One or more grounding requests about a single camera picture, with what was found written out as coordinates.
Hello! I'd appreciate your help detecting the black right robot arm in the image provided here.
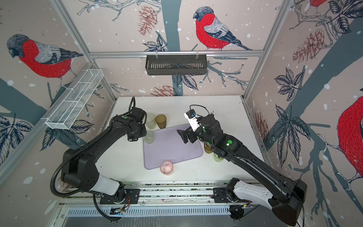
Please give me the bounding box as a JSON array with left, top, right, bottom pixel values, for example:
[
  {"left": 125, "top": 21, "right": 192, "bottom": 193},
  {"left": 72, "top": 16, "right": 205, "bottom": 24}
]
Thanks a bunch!
[{"left": 177, "top": 110, "right": 307, "bottom": 227}]

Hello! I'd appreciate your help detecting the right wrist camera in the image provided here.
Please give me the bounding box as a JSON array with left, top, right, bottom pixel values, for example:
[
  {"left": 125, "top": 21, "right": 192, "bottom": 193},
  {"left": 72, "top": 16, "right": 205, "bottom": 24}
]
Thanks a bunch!
[{"left": 184, "top": 109, "right": 200, "bottom": 131}]

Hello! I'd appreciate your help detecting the clear green glass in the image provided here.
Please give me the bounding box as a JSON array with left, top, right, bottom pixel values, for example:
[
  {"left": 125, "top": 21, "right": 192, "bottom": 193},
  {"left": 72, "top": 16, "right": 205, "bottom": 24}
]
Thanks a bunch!
[{"left": 214, "top": 153, "right": 224, "bottom": 162}]

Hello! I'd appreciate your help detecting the pink clear glass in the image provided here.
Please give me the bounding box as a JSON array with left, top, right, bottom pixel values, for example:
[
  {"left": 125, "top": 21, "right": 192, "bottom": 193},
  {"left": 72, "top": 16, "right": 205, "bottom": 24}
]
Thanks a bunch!
[{"left": 160, "top": 160, "right": 174, "bottom": 176}]

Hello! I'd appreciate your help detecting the pale green frosted tall glass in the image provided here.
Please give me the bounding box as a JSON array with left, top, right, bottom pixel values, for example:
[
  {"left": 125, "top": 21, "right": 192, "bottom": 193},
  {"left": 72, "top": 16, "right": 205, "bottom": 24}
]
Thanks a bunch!
[{"left": 146, "top": 113, "right": 157, "bottom": 130}]

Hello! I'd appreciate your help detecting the black wall basket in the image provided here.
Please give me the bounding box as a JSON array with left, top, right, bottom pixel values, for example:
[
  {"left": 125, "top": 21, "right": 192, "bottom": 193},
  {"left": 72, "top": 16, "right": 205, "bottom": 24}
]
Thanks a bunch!
[{"left": 145, "top": 54, "right": 208, "bottom": 76}]

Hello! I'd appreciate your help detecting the aluminium mounting rail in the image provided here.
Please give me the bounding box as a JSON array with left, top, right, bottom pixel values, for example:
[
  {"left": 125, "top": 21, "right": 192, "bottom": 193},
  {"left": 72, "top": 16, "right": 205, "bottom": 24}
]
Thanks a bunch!
[{"left": 60, "top": 181, "right": 296, "bottom": 206}]

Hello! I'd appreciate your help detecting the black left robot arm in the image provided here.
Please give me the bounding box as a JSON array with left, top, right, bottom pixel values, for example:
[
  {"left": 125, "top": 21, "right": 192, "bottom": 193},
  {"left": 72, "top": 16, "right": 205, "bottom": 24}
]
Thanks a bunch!
[{"left": 60, "top": 108, "right": 147, "bottom": 202}]

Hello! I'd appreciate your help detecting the white wire mesh shelf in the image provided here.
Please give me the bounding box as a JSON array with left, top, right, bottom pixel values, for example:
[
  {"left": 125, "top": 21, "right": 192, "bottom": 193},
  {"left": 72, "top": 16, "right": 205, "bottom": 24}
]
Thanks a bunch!
[{"left": 45, "top": 69, "right": 104, "bottom": 130}]

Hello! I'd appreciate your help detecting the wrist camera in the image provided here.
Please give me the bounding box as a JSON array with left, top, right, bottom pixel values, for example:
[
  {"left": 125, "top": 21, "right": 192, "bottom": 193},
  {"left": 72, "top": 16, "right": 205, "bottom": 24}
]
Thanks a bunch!
[
  {"left": 130, "top": 107, "right": 147, "bottom": 124},
  {"left": 184, "top": 109, "right": 200, "bottom": 131}
]

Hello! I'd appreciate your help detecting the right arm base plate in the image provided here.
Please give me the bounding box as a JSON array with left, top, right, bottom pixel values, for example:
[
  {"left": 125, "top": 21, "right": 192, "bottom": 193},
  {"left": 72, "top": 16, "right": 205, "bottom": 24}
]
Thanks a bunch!
[{"left": 211, "top": 188, "right": 239, "bottom": 203}]

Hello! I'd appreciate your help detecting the brown textured short glass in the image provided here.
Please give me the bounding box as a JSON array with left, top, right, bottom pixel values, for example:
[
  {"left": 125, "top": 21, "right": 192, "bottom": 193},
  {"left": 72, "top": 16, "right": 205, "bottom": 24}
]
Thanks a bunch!
[{"left": 204, "top": 143, "right": 213, "bottom": 154}]

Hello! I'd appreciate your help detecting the pale green textured glass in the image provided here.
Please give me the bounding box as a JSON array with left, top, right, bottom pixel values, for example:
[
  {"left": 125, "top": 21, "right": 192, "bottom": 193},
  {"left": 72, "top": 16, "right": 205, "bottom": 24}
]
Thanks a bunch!
[{"left": 143, "top": 131, "right": 154, "bottom": 144}]

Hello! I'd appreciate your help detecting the lilac plastic tray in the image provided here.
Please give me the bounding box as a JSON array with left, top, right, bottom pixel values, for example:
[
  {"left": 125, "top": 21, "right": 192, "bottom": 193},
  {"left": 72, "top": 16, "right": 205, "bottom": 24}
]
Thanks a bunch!
[{"left": 143, "top": 124, "right": 204, "bottom": 170}]

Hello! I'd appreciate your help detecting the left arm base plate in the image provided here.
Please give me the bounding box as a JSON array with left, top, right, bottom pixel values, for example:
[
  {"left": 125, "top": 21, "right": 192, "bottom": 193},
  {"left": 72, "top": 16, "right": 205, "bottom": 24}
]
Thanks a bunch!
[{"left": 100, "top": 189, "right": 140, "bottom": 205}]

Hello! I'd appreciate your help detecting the brown textured tall glass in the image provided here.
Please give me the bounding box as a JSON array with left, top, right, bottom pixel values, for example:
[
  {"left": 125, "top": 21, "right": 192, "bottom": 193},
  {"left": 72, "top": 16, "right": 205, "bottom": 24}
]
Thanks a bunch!
[{"left": 155, "top": 114, "right": 167, "bottom": 129}]

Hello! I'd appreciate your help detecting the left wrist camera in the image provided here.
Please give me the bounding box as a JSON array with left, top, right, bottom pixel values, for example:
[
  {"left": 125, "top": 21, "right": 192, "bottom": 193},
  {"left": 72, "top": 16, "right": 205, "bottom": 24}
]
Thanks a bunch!
[{"left": 130, "top": 107, "right": 147, "bottom": 124}]

